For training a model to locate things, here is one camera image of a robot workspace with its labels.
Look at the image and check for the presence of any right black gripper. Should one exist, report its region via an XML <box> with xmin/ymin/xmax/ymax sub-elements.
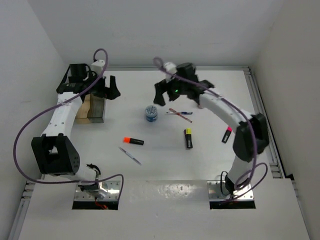
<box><xmin>154</xmin><ymin>72</ymin><xmax>188</xmax><ymax>106</ymax></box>

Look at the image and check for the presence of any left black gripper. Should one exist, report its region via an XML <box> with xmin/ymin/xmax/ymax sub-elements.
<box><xmin>82</xmin><ymin>70</ymin><xmax>120</xmax><ymax>100</ymax></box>

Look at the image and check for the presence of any blue patterned round jar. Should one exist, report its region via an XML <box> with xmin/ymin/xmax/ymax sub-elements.
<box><xmin>145</xmin><ymin>105</ymin><xmax>158</xmax><ymax>123</ymax></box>

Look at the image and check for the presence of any orange cap highlighter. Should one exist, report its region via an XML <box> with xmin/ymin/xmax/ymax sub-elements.
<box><xmin>123</xmin><ymin>137</ymin><xmax>144</xmax><ymax>146</ymax></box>

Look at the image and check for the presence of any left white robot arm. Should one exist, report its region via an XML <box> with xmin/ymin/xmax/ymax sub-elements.
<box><xmin>31</xmin><ymin>60</ymin><xmax>121</xmax><ymax>199</ymax></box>

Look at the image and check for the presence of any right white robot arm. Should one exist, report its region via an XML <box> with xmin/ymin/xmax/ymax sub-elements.
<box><xmin>153</xmin><ymin>57</ymin><xmax>270</xmax><ymax>194</ymax></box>

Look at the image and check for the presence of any red gel pen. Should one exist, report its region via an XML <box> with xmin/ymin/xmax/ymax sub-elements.
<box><xmin>169</xmin><ymin>108</ymin><xmax>193</xmax><ymax>123</ymax></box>

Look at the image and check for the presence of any blue gel pen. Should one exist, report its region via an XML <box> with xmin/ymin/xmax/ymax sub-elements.
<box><xmin>166</xmin><ymin>111</ymin><xmax>193</xmax><ymax>115</ymax></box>

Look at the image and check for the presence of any clear compartment organizer tray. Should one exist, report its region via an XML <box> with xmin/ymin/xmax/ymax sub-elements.
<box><xmin>75</xmin><ymin>94</ymin><xmax>106</xmax><ymax>124</ymax></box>

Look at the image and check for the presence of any yellow cap highlighter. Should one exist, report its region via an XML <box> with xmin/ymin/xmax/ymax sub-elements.
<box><xmin>184</xmin><ymin>128</ymin><xmax>193</xmax><ymax>150</ymax></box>

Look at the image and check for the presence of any clear thin ballpoint pen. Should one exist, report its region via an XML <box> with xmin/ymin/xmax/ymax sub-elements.
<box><xmin>119</xmin><ymin>147</ymin><xmax>142</xmax><ymax>166</ymax></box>

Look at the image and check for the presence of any pink cap highlighter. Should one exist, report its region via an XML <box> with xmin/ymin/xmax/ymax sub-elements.
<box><xmin>221</xmin><ymin>126</ymin><xmax>233</xmax><ymax>144</ymax></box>

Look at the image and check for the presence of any aluminium table edge rail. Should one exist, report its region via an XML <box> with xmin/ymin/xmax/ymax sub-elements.
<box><xmin>108</xmin><ymin>65</ymin><xmax>250</xmax><ymax>72</ymax></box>

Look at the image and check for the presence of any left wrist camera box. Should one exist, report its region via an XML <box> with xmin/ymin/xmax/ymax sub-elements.
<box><xmin>90</xmin><ymin>59</ymin><xmax>106</xmax><ymax>75</ymax></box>

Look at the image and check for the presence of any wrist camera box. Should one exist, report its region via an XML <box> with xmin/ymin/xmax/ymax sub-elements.
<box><xmin>163</xmin><ymin>62</ymin><xmax>177</xmax><ymax>75</ymax></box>
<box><xmin>90</xmin><ymin>59</ymin><xmax>106</xmax><ymax>75</ymax></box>

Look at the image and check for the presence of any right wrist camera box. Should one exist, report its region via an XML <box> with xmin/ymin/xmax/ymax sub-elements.
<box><xmin>163</xmin><ymin>62</ymin><xmax>177</xmax><ymax>75</ymax></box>

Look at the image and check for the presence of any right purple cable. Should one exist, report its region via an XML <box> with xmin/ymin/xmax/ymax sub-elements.
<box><xmin>152</xmin><ymin>56</ymin><xmax>269</xmax><ymax>202</ymax></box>

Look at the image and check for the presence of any purple cable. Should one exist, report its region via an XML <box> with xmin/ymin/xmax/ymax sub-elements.
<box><xmin>13</xmin><ymin>48</ymin><xmax>125</xmax><ymax>198</ymax></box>
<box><xmin>152</xmin><ymin>56</ymin><xmax>269</xmax><ymax>202</ymax></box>

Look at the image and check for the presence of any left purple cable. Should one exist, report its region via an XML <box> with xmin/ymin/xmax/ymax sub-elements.
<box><xmin>13</xmin><ymin>48</ymin><xmax>125</xmax><ymax>198</ymax></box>

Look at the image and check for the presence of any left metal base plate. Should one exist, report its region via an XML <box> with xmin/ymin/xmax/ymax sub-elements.
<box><xmin>74</xmin><ymin>180</ymin><xmax>122</xmax><ymax>202</ymax></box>

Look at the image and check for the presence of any metal base plate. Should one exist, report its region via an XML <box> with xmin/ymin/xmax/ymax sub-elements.
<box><xmin>74</xmin><ymin>180</ymin><xmax>122</xmax><ymax>202</ymax></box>
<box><xmin>207</xmin><ymin>180</ymin><xmax>256</xmax><ymax>201</ymax></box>

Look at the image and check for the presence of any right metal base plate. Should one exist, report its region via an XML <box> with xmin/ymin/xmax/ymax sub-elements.
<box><xmin>207</xmin><ymin>180</ymin><xmax>256</xmax><ymax>201</ymax></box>

